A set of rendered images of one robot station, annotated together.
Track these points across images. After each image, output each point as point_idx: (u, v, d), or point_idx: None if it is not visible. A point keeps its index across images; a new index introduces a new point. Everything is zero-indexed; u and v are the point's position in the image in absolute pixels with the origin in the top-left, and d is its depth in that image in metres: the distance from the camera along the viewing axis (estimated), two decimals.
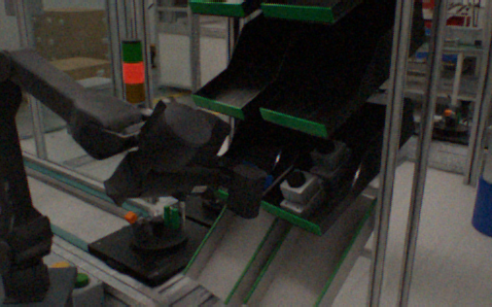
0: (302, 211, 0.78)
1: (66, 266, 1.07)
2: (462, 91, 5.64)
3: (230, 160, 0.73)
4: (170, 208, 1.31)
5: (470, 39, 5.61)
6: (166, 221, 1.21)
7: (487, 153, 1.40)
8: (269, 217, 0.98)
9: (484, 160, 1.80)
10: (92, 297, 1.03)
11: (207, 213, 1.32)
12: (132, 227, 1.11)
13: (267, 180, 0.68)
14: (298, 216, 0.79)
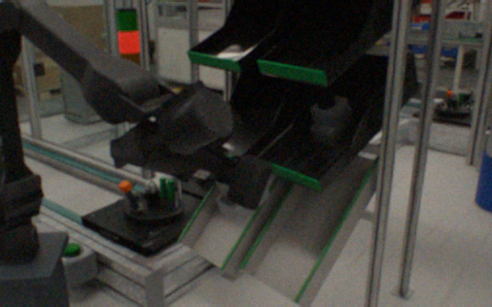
0: (237, 208, 0.69)
1: None
2: (463, 85, 5.61)
3: None
4: (166, 182, 1.27)
5: (471, 32, 5.58)
6: (162, 193, 1.18)
7: (491, 128, 1.37)
8: None
9: (487, 141, 1.77)
10: (85, 267, 1.00)
11: (204, 187, 1.29)
12: (126, 197, 1.08)
13: None
14: (232, 213, 0.69)
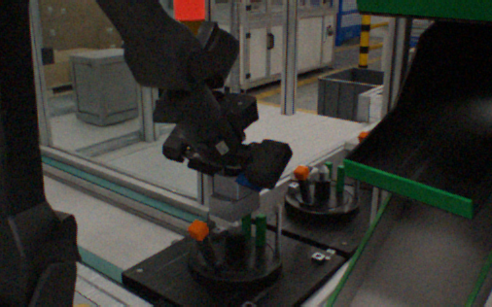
0: (234, 204, 0.67)
1: None
2: None
3: None
4: None
5: None
6: (245, 234, 0.77)
7: None
8: (464, 230, 0.53)
9: None
10: None
11: (297, 220, 0.88)
12: (199, 246, 0.67)
13: None
14: (227, 210, 0.67)
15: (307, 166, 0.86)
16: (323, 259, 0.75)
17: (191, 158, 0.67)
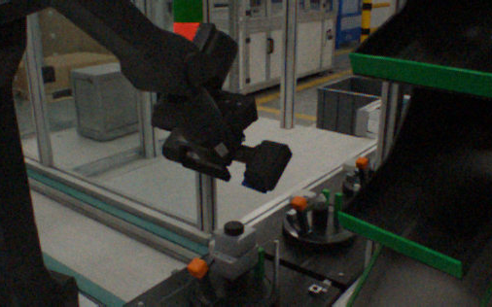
0: (234, 263, 0.70)
1: None
2: None
3: (226, 167, 0.73)
4: None
5: None
6: None
7: None
8: None
9: None
10: None
11: (295, 249, 0.89)
12: (199, 283, 0.68)
13: None
14: (227, 268, 0.70)
15: (305, 196, 0.87)
16: (320, 291, 0.76)
17: (185, 157, 0.68)
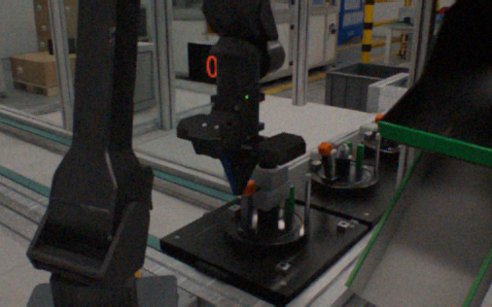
0: (268, 194, 0.73)
1: (136, 273, 0.68)
2: None
3: (234, 183, 0.70)
4: None
5: None
6: None
7: None
8: (485, 189, 0.59)
9: None
10: None
11: (320, 194, 0.93)
12: (242, 205, 0.73)
13: (232, 184, 0.71)
14: (262, 199, 0.74)
15: (330, 143, 0.91)
16: (348, 227, 0.80)
17: (259, 135, 0.69)
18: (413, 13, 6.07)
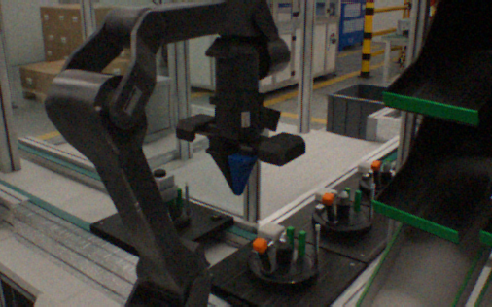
0: None
1: None
2: None
3: None
4: None
5: None
6: (170, 201, 1.19)
7: None
8: (454, 247, 0.76)
9: None
10: None
11: (257, 287, 0.92)
12: None
13: (243, 186, 0.70)
14: None
15: (266, 237, 0.90)
16: (218, 217, 1.17)
17: (215, 139, 0.67)
18: (411, 24, 6.24)
